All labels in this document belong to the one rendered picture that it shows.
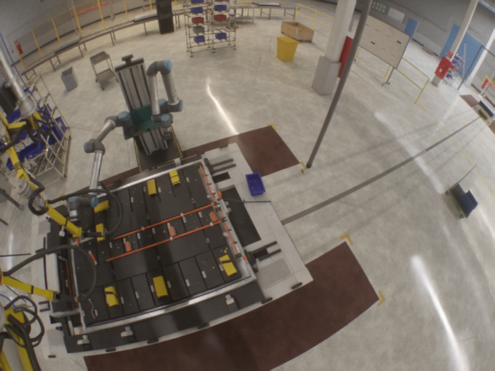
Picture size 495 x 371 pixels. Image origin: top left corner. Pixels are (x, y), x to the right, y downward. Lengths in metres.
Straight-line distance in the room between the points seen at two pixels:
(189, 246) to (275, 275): 0.75
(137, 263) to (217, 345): 1.39
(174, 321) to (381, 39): 8.18
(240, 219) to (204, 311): 0.92
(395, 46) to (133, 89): 7.04
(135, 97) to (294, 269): 2.56
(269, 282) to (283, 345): 1.12
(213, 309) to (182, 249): 0.54
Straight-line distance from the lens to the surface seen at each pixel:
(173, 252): 1.79
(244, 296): 1.81
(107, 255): 2.04
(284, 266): 1.93
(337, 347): 3.01
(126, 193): 2.21
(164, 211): 1.96
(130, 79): 2.72
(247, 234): 2.04
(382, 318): 3.33
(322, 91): 5.40
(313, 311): 2.84
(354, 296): 3.09
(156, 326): 1.92
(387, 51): 7.81
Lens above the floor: 2.68
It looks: 57 degrees down
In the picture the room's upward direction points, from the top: 6 degrees clockwise
